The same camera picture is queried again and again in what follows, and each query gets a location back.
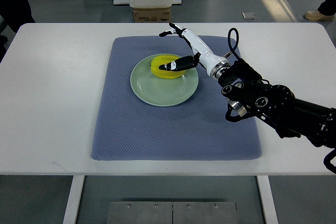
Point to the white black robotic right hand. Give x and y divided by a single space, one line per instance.
215 65

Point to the left white table leg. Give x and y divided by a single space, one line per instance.
74 199

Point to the metal base plate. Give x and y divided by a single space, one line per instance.
172 212

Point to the dark clothed person at left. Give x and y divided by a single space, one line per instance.
16 13

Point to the white table leg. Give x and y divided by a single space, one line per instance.
267 200
74 199

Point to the right white table leg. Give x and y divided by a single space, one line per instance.
267 200

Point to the dark trouser leg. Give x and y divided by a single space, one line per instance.
327 8

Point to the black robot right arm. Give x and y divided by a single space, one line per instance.
250 95

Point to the cardboard box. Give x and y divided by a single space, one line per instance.
152 15

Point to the light green plate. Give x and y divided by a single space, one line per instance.
162 92

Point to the yellow starfruit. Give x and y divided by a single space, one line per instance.
162 59

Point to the blue textured mat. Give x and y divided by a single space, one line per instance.
128 128

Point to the grey floor plate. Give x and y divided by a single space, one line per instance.
249 16

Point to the tan work boot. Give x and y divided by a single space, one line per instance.
315 15

